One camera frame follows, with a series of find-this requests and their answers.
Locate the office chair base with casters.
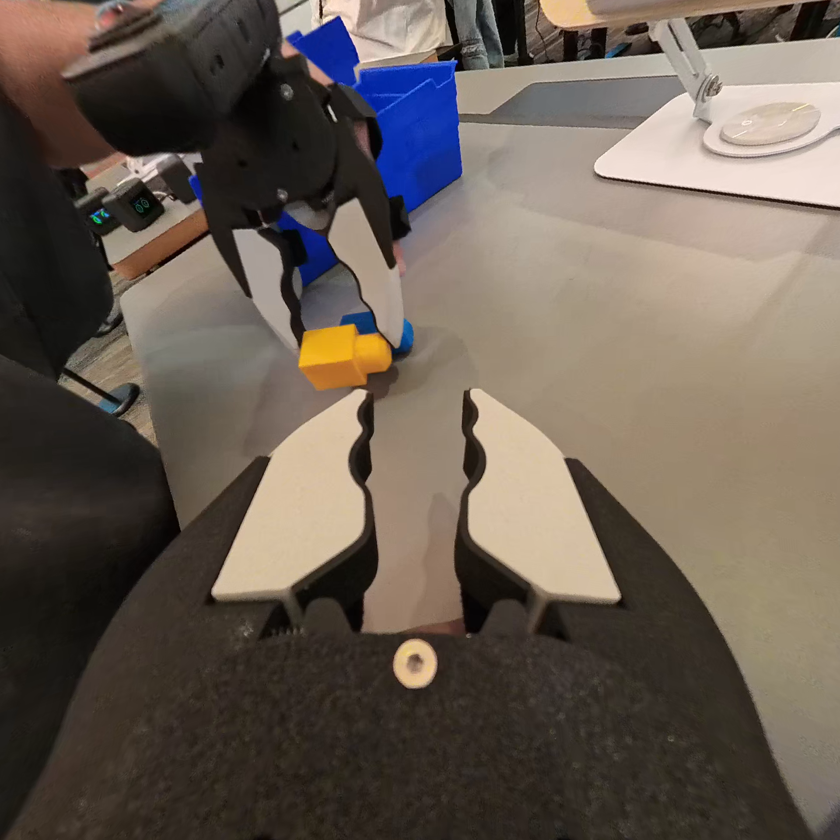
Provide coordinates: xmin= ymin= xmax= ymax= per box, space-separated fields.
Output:
xmin=59 ymin=308 xmax=142 ymax=417

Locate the person's dark sweatshirt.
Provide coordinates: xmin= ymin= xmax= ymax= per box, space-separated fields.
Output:
xmin=0 ymin=92 xmax=181 ymax=840

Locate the white flat base plate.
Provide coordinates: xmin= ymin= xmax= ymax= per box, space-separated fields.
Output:
xmin=594 ymin=82 xmax=840 ymax=211

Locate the grey white device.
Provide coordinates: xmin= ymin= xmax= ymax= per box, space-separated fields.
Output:
xmin=125 ymin=154 xmax=198 ymax=204

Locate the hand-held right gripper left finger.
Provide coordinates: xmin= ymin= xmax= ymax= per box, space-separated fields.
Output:
xmin=210 ymin=387 xmax=382 ymax=627

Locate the person's left forearm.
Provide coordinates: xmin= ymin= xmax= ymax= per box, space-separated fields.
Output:
xmin=0 ymin=16 xmax=126 ymax=168

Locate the person's left hand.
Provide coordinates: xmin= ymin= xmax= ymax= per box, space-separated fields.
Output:
xmin=351 ymin=118 xmax=410 ymax=278

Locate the brown-edged side table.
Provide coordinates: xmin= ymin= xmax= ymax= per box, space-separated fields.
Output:
xmin=85 ymin=154 xmax=211 ymax=282

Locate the yellow toy block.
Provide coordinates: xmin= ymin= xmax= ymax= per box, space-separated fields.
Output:
xmin=298 ymin=326 xmax=393 ymax=392

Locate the blue plastic bin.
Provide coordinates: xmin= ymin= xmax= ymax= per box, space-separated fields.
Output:
xmin=189 ymin=60 xmax=462 ymax=290
xmin=287 ymin=16 xmax=361 ymax=86

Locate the denim jacket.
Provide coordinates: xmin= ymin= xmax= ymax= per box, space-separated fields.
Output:
xmin=453 ymin=0 xmax=506 ymax=70

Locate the black device green display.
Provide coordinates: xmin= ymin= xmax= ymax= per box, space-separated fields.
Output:
xmin=73 ymin=189 xmax=122 ymax=238
xmin=101 ymin=176 xmax=166 ymax=234

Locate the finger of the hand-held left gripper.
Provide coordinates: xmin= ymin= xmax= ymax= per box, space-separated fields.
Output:
xmin=231 ymin=226 xmax=308 ymax=355
xmin=327 ymin=197 xmax=406 ymax=350

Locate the round pale disc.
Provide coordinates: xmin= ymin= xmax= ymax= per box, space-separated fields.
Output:
xmin=720 ymin=100 xmax=823 ymax=147

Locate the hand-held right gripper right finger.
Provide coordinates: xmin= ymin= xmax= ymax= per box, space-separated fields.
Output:
xmin=454 ymin=387 xmax=623 ymax=636

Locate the blue toy block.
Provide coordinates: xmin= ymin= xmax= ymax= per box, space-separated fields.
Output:
xmin=340 ymin=313 xmax=414 ymax=355

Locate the grey desk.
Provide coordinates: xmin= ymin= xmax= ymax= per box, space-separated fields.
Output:
xmin=120 ymin=36 xmax=840 ymax=840

